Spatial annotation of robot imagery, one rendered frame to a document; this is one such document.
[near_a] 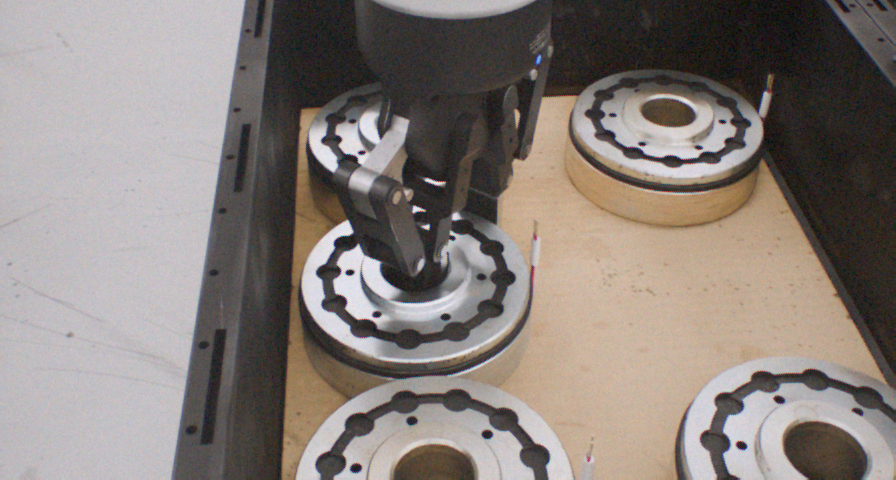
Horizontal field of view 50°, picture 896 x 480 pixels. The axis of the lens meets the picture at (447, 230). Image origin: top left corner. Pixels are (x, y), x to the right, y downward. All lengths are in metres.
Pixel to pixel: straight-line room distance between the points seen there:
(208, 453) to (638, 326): 0.23
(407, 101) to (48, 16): 0.70
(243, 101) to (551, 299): 0.17
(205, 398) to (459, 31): 0.15
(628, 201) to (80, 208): 0.42
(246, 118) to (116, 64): 0.53
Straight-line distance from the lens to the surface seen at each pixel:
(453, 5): 0.34
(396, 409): 0.38
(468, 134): 0.38
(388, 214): 0.36
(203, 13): 0.99
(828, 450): 0.41
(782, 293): 0.49
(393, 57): 0.36
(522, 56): 0.36
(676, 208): 0.51
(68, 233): 0.75
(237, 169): 0.39
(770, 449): 0.38
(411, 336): 0.41
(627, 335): 0.45
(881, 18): 0.52
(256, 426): 0.35
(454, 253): 0.43
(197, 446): 0.29
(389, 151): 0.37
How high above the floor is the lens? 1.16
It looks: 41 degrees down
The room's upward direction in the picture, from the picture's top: straight up
